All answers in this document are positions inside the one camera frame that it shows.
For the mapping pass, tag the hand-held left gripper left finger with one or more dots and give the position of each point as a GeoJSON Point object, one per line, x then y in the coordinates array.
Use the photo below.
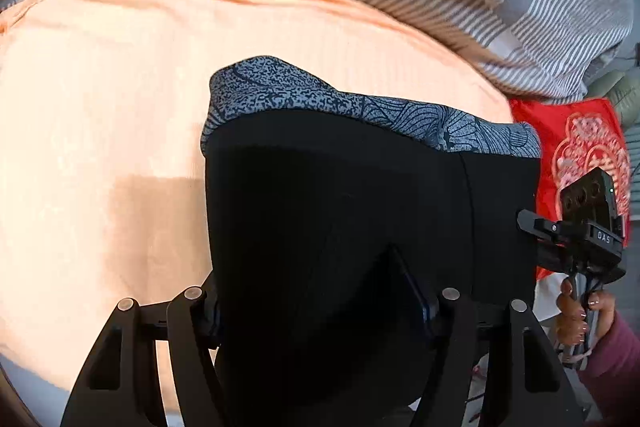
{"type": "Point", "coordinates": [192, 322]}

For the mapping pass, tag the red patterned cloth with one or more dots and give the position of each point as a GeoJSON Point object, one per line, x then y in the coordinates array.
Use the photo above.
{"type": "Point", "coordinates": [540, 142]}

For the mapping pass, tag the green padded cloth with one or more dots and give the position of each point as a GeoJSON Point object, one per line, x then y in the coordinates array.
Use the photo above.
{"type": "Point", "coordinates": [617, 92]}

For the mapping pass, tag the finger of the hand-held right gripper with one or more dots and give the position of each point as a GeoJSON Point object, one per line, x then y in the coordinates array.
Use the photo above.
{"type": "Point", "coordinates": [537, 223]}

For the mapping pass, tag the person's right hand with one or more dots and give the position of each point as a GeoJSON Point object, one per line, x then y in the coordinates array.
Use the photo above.
{"type": "Point", "coordinates": [570, 322]}

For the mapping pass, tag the orange blanket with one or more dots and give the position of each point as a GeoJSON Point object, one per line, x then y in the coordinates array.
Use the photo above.
{"type": "Point", "coordinates": [110, 117]}

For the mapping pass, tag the black pants patterned grey waistband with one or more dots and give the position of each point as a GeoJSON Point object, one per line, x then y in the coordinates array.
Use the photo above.
{"type": "Point", "coordinates": [325, 217]}

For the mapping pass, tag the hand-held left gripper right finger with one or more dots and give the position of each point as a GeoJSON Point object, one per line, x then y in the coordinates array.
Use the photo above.
{"type": "Point", "coordinates": [422, 304]}

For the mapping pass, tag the person's right forearm maroon sleeve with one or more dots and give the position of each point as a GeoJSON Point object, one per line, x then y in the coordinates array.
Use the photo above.
{"type": "Point", "coordinates": [615, 372]}

